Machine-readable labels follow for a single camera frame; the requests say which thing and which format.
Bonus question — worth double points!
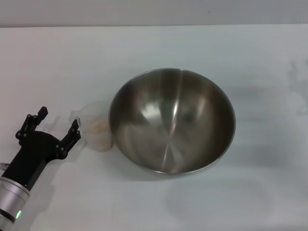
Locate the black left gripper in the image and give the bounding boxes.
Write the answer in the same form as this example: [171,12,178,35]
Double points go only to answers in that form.
[2,106,81,191]

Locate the clear plastic measuring cup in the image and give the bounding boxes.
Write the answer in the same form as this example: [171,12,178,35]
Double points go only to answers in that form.
[69,101,114,153]

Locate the white rice grains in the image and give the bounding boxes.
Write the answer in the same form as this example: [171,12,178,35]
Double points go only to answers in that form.
[87,121,112,152]

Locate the stainless steel mixing bowl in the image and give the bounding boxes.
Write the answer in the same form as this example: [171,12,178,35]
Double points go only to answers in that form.
[108,68,236,179]

